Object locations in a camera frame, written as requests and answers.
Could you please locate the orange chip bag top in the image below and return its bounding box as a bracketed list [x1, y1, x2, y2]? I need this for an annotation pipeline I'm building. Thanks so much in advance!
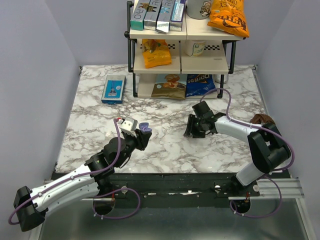
[207, 0, 250, 38]

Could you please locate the blue flat product box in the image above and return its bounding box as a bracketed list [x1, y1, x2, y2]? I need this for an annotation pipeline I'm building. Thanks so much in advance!
[101, 74, 126, 105]

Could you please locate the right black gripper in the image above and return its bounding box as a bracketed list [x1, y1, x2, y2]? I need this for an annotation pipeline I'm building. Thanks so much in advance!
[184, 113, 207, 139]

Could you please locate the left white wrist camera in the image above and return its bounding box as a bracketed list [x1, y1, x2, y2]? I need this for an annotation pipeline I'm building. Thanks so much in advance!
[118, 117, 138, 137]

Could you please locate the orange snack bag middle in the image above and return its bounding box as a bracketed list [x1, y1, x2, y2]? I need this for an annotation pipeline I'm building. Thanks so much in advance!
[141, 39, 172, 69]

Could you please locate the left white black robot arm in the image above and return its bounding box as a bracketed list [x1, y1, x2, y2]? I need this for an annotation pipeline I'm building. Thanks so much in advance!
[13, 128, 152, 232]

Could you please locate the beige black three-tier shelf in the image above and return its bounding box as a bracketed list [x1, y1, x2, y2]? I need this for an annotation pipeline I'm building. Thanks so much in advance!
[124, 0, 242, 98]

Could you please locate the white yogurt cup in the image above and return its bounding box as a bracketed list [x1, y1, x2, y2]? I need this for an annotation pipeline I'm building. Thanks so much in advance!
[184, 40, 206, 57]

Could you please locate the aluminium rail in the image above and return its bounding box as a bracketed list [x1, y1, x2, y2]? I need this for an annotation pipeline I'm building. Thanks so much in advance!
[223, 178, 305, 201]

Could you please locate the white printed mug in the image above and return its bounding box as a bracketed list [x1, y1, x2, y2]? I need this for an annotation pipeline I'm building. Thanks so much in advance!
[186, 0, 213, 20]

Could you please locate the purple blue toothpaste box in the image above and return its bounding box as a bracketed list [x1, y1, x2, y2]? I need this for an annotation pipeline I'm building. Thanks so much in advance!
[169, 0, 186, 32]

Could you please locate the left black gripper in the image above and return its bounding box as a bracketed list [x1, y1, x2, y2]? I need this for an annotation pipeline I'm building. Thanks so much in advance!
[115, 129, 152, 168]

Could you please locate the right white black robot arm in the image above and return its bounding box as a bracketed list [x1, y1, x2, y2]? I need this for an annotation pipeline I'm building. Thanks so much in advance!
[184, 101, 292, 196]

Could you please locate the brown snack bag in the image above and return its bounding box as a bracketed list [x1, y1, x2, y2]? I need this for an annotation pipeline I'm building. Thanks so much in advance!
[151, 73, 188, 100]

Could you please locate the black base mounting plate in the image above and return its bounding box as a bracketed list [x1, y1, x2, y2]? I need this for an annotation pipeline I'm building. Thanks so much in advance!
[98, 173, 260, 209]

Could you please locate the lavender earbud charging case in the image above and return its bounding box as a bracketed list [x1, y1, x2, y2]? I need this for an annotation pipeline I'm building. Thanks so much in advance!
[138, 122, 152, 133]

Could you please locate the teal toothpaste box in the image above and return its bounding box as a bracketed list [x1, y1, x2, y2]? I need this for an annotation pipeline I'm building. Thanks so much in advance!
[130, 0, 150, 31]

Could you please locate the blue Doritos bag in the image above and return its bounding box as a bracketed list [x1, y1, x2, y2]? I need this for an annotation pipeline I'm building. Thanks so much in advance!
[185, 74, 216, 97]

